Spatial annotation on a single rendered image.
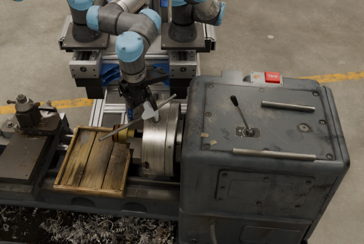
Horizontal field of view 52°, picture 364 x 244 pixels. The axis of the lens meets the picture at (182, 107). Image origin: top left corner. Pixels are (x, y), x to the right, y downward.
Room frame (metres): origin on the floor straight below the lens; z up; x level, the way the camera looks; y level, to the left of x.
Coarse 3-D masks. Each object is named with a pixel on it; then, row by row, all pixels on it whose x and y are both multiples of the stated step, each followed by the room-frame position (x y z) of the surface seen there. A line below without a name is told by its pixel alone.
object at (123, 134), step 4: (116, 124) 1.06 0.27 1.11; (124, 124) 1.05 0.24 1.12; (116, 128) 1.03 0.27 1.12; (120, 132) 1.01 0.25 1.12; (124, 132) 1.01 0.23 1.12; (128, 132) 1.02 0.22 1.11; (132, 132) 1.02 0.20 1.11; (136, 132) 1.05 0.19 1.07; (112, 136) 1.00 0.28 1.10; (116, 136) 1.00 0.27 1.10; (120, 136) 1.00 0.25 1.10; (124, 136) 1.00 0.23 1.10; (128, 136) 1.00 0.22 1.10; (132, 136) 1.00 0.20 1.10; (112, 140) 1.00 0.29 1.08; (116, 140) 1.00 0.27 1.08; (120, 140) 0.99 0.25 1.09; (124, 140) 0.99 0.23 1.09
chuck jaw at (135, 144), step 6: (132, 138) 0.99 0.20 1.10; (138, 138) 0.99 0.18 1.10; (126, 144) 0.97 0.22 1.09; (132, 144) 0.96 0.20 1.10; (138, 144) 0.96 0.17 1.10; (132, 150) 0.94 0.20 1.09; (138, 150) 0.93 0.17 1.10; (132, 156) 0.90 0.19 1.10; (138, 156) 0.90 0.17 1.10; (138, 162) 0.89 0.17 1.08; (144, 162) 0.87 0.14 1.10
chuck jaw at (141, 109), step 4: (140, 108) 1.07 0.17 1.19; (140, 112) 1.07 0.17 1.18; (136, 116) 1.06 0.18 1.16; (140, 116) 1.06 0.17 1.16; (132, 120) 1.07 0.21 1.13; (136, 124) 1.04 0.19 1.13; (140, 124) 1.04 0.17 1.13; (128, 128) 1.03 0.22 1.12; (132, 128) 1.03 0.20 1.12; (136, 128) 1.03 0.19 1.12; (140, 128) 1.03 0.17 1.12
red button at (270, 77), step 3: (267, 72) 1.23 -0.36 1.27; (270, 72) 1.23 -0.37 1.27; (273, 72) 1.23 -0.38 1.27; (276, 72) 1.23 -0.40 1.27; (267, 75) 1.21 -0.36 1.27; (270, 75) 1.21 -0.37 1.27; (273, 75) 1.21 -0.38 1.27; (276, 75) 1.21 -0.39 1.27; (267, 78) 1.19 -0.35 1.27; (270, 78) 1.19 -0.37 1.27; (273, 78) 1.19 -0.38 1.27; (276, 78) 1.19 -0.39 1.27; (279, 78) 1.19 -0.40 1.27; (267, 81) 1.18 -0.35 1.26; (270, 81) 1.18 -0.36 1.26; (273, 81) 1.18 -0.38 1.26; (276, 81) 1.18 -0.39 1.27; (279, 81) 1.18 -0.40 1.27
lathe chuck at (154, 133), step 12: (168, 108) 1.04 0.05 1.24; (144, 120) 0.98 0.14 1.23; (144, 132) 0.93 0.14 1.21; (156, 132) 0.93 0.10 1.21; (144, 144) 0.90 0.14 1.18; (156, 144) 0.90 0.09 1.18; (144, 156) 0.87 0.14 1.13; (156, 156) 0.87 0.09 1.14; (144, 168) 0.87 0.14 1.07; (156, 168) 0.86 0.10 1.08
